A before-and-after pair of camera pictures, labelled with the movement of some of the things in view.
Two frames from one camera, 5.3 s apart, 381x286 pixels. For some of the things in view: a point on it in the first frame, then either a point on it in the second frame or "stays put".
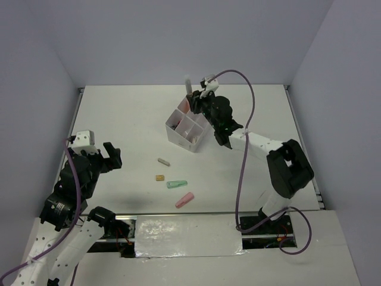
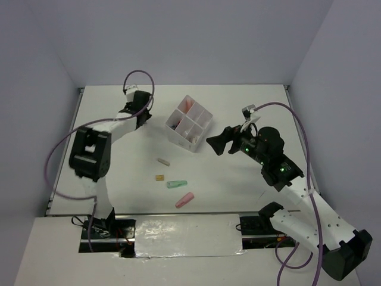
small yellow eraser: (160, 177) stays put
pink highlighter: (184, 199) stays put
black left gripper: (114, 161) → (149, 115)
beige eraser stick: (164, 162) stays put
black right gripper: (194, 102) → (234, 133)
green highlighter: (174, 184) stays put
